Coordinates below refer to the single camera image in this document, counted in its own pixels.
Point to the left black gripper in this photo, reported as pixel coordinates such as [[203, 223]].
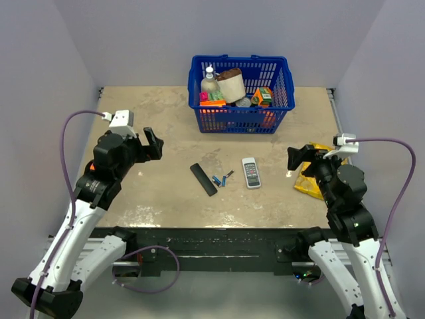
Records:
[[147, 153]]

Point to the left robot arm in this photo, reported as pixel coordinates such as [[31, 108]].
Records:
[[56, 287]]

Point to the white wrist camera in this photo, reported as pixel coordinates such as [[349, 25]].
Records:
[[345, 146], [121, 123]]

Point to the orange flat box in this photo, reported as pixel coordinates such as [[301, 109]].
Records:
[[213, 103]]

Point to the blue battery left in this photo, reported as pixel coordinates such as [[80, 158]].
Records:
[[216, 181]]

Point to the white pump bottle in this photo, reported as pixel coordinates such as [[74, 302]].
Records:
[[209, 83]]

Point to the black remote control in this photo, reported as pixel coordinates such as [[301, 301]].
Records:
[[203, 179]]

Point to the blue plastic shopping basket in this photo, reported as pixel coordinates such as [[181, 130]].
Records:
[[246, 95]]

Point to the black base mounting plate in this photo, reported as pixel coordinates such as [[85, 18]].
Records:
[[278, 251]]

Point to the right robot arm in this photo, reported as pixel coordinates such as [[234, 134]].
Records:
[[365, 291]]

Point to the green small packet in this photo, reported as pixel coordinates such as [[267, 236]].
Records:
[[216, 95]]

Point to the yellow Lays chips bag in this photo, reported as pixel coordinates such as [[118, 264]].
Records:
[[308, 185]]

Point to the orange green juice carton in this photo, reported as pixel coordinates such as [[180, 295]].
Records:
[[262, 97]]

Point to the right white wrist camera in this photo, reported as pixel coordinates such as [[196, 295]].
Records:
[[345, 146]]

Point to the white brown paper bag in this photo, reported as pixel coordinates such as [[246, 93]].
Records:
[[231, 85]]

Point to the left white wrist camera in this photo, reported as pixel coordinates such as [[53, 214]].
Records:
[[121, 123]]

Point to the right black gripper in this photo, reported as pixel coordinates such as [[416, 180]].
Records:
[[306, 153]]

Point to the white remote control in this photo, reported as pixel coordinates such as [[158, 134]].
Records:
[[251, 173]]

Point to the pink small box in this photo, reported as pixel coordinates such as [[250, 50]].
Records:
[[203, 96]]

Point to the metal tin can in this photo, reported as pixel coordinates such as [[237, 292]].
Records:
[[244, 102]]

